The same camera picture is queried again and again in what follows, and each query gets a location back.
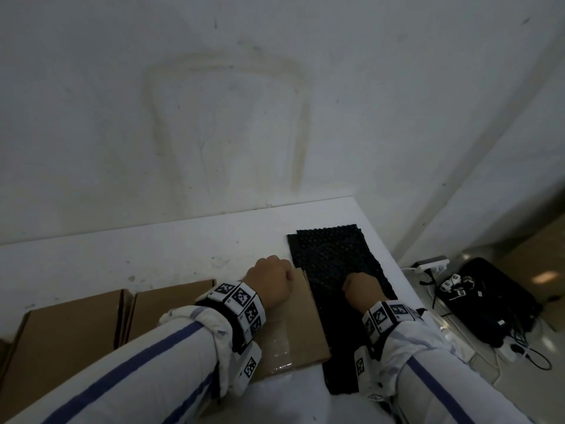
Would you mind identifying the flat brown cardboard box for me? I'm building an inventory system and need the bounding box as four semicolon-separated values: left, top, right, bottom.
123;279;218;347
0;289;129;423

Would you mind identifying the white charger plug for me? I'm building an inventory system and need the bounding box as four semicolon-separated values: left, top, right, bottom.
493;341;527;363

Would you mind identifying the marker-tagged right wrist band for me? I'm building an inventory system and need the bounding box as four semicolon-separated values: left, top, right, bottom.
353;300;427;401

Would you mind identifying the marker-tagged wrist band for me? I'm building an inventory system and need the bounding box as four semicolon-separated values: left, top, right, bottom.
353;300;427;401
194;281;267;397

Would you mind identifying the person's left forearm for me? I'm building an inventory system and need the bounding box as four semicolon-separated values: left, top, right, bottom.
6;304;235;424

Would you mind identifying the person's right hand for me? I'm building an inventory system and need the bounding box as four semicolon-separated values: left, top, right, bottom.
342;273;386;315

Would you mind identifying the white marker-tagged device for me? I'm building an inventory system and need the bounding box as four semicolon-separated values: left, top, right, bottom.
439;273;476;302

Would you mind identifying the black bag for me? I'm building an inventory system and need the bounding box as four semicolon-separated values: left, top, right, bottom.
434;258;544;349

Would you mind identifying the person's left hand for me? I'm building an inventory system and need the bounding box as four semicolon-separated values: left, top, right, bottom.
244;255;295;311

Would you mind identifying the black cable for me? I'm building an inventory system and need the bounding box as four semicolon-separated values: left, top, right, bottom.
508;342;553;372

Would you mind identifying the taped flat cardboard box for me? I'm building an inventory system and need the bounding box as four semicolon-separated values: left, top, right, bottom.
236;267;333;385

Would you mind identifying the marker-tagged left wrist band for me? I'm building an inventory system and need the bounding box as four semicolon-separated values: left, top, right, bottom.
194;281;267;397

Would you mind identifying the person's right forearm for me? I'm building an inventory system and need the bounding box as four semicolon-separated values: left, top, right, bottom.
375;320;532;424

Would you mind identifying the white power strip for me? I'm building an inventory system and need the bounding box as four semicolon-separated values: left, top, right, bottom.
412;256;451;279

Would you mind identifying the large brown cardboard box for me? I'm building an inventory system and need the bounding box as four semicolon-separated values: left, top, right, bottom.
496;214;565;334

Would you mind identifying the black bubble wrap sheet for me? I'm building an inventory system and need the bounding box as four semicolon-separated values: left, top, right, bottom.
286;223;399;396

